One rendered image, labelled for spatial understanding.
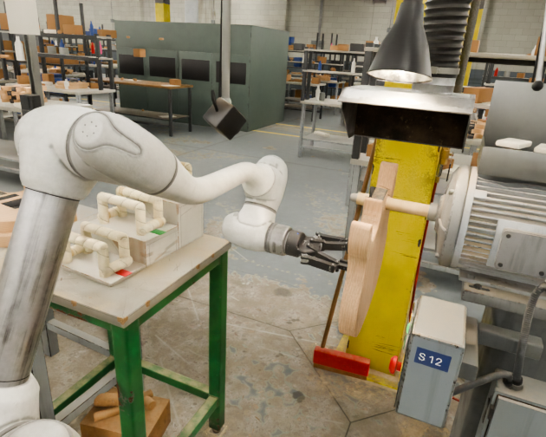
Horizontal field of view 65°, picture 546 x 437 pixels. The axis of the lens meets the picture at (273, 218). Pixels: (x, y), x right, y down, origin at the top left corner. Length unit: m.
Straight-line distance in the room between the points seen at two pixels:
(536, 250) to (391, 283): 1.28
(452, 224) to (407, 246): 1.12
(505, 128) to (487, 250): 0.30
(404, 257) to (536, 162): 1.21
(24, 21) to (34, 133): 1.72
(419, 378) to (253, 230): 0.59
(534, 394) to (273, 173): 0.83
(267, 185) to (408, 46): 0.53
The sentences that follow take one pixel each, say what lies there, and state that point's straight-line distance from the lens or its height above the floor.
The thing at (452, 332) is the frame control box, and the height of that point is 1.12.
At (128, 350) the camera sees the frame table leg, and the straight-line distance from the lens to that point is 1.29.
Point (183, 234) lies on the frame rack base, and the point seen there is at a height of 0.98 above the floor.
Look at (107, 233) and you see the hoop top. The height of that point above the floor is 1.04.
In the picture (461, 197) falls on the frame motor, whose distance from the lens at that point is 1.02.
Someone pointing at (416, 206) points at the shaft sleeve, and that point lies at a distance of 1.13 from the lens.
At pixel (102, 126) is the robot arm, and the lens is 0.77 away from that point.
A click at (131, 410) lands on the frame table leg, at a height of 0.60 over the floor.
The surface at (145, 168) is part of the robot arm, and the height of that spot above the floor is 1.39.
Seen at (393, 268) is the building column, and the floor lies 0.65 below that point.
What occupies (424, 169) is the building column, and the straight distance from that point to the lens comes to 2.01.
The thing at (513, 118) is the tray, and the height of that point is 1.49.
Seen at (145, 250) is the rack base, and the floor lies 0.99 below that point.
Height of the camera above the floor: 1.60
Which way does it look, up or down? 21 degrees down
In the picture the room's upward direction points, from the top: 3 degrees clockwise
